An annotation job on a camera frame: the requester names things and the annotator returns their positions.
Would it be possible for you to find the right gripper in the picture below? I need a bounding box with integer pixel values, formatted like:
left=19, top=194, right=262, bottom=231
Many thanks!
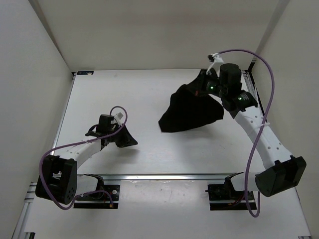
left=185, top=69, right=227, bottom=99

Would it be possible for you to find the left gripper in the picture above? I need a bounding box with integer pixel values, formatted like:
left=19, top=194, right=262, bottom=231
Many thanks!
left=107, top=123, right=138, bottom=147

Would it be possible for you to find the black skirt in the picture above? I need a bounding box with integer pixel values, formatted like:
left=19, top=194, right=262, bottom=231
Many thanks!
left=159, top=85, right=224, bottom=133

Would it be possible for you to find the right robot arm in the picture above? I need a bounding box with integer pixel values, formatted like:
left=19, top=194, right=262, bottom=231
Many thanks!
left=188, top=63, right=307, bottom=197

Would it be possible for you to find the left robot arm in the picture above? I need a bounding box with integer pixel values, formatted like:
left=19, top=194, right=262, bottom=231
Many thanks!
left=35, top=113, right=138, bottom=208

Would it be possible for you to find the left blue corner label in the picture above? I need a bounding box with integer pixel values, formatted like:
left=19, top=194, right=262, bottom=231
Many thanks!
left=77, top=71, right=94, bottom=75

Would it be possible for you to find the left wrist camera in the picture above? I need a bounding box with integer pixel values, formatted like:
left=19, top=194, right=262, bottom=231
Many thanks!
left=113, top=113, right=124, bottom=126

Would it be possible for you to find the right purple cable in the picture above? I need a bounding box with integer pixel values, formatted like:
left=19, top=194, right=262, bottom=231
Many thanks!
left=216, top=49, right=275, bottom=218

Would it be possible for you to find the purple cable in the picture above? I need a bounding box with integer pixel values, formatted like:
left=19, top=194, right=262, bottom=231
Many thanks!
left=216, top=49, right=275, bottom=218
left=39, top=106, right=129, bottom=211

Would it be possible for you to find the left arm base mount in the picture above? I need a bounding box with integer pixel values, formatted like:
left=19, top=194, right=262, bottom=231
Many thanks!
left=73, top=174, right=120, bottom=210

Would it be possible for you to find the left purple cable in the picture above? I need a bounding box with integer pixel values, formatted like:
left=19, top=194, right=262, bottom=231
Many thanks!
left=39, top=106, right=129, bottom=211

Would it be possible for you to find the aluminium front rail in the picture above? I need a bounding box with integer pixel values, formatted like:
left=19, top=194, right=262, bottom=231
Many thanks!
left=82, top=173, right=252, bottom=182

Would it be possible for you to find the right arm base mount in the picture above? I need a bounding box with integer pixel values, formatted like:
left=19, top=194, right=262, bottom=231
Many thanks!
left=205, top=174, right=248, bottom=211

